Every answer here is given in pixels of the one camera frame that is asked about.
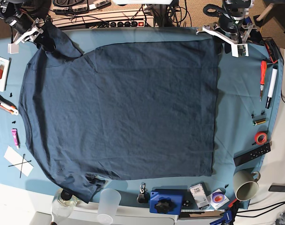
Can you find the orange utility knife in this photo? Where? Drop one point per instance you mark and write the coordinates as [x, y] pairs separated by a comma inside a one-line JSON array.
[[8, 106]]

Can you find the dark blue T-shirt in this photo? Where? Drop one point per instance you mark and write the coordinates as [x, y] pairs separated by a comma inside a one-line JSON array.
[[126, 111]]

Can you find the white paper card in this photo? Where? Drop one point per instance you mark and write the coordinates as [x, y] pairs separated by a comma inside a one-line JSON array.
[[18, 161]]

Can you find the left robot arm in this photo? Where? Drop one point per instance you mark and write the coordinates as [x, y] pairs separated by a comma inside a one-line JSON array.
[[233, 9]]

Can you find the orange black tool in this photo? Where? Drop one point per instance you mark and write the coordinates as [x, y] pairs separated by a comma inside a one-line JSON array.
[[272, 50]]

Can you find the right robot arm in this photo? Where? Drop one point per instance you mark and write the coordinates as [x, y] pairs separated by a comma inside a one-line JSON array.
[[14, 8]]

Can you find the orange screwdriver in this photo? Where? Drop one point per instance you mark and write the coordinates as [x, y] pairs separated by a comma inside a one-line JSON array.
[[262, 80]]

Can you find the power strip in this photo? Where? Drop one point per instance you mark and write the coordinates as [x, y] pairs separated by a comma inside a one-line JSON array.
[[120, 24]]

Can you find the black key fob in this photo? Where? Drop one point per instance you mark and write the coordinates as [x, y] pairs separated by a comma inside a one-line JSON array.
[[143, 194]]

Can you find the white labelled box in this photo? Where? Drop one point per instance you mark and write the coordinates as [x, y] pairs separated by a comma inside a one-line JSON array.
[[199, 196]]

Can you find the glass jar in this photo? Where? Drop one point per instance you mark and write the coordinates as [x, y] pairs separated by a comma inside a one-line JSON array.
[[63, 205]]

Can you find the white marker pen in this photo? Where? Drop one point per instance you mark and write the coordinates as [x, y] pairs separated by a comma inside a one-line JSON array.
[[271, 86]]

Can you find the pink glue tube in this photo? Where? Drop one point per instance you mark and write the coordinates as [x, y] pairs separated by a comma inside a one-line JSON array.
[[15, 137]]

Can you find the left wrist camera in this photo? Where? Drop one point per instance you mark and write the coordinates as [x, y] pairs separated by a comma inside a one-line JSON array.
[[239, 50]]

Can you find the red tape roll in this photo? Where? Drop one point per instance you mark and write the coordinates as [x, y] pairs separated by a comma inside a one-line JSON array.
[[260, 138]]

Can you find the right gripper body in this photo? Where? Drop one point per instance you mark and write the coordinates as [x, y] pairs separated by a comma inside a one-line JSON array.
[[27, 29]]

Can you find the gold AA battery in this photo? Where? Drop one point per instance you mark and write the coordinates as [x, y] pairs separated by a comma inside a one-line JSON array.
[[258, 122]]

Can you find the clear plastic cup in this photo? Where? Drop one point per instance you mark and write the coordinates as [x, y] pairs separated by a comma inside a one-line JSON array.
[[108, 204]]

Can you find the beige ceramic mug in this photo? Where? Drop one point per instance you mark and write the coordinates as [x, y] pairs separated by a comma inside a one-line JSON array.
[[245, 184]]

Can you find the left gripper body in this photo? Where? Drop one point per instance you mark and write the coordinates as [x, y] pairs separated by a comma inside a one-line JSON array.
[[231, 31]]

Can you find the blue plastic box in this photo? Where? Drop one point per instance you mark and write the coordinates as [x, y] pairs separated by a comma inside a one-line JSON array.
[[166, 201]]

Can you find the blue clamp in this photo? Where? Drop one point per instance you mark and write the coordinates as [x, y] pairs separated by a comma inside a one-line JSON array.
[[228, 217]]

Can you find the purple tape pack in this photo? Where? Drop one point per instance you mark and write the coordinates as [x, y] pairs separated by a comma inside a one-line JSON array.
[[217, 199]]

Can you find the black remote control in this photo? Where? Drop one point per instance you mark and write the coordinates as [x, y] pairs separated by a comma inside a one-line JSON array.
[[253, 154]]

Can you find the light blue table cloth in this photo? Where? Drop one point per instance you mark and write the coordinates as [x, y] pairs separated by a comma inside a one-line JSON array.
[[238, 105]]

